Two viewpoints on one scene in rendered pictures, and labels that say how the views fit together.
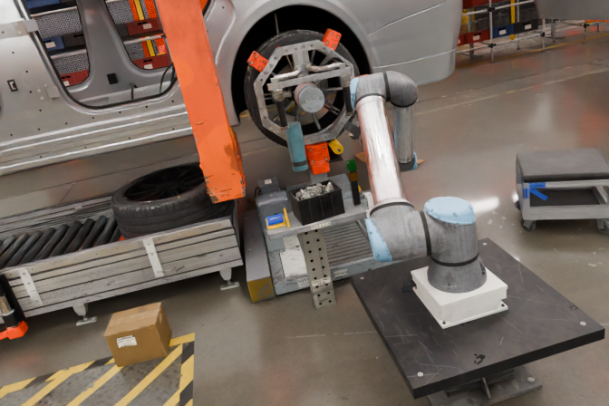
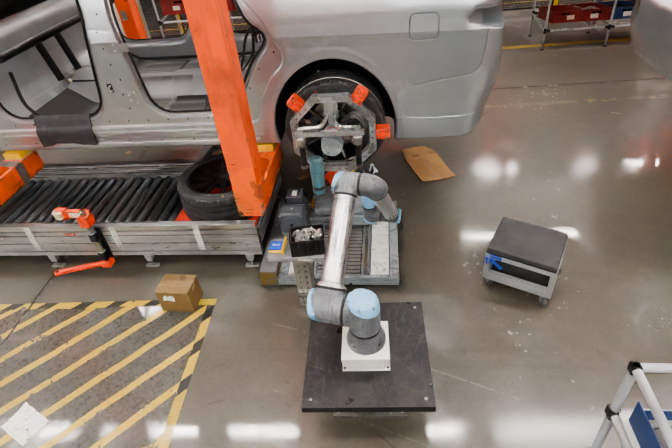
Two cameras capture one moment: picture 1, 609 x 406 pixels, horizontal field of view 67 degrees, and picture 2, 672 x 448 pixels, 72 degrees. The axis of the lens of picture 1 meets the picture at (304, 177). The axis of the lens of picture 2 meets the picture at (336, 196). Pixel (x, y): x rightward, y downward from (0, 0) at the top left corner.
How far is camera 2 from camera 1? 1.17 m
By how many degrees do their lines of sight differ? 19
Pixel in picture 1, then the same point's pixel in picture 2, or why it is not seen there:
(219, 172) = (245, 197)
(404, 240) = (326, 315)
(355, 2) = (388, 63)
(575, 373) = (434, 415)
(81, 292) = (149, 248)
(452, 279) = (355, 344)
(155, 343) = (187, 304)
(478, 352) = (351, 396)
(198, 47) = (233, 113)
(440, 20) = (466, 87)
